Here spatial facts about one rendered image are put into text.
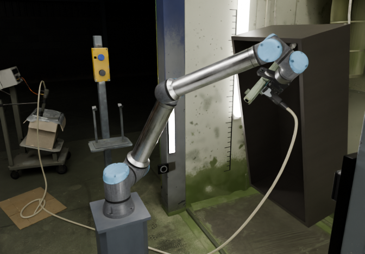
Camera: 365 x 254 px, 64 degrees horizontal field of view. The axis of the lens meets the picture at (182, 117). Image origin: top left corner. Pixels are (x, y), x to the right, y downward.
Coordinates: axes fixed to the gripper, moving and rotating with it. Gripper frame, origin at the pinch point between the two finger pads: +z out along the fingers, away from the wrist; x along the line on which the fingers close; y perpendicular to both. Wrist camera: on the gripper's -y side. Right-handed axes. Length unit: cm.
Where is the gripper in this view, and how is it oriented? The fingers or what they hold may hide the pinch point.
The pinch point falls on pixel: (263, 89)
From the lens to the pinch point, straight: 170.1
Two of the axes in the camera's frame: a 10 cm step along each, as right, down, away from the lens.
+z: -1.4, 3.0, 9.5
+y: 7.7, 6.3, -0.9
